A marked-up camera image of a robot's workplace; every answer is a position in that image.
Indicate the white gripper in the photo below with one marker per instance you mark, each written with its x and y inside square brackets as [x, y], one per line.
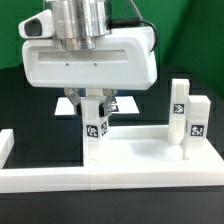
[121, 60]

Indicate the white desk top tray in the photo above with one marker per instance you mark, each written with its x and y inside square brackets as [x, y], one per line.
[146, 147]

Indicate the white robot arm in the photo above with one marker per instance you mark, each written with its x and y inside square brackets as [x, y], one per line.
[76, 44]

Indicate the white L-shaped corner fence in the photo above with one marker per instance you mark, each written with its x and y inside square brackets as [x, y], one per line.
[89, 177]

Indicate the white marker base plate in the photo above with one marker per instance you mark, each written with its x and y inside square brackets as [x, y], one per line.
[120, 105]

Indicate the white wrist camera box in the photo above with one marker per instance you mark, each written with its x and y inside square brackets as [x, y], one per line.
[39, 26]

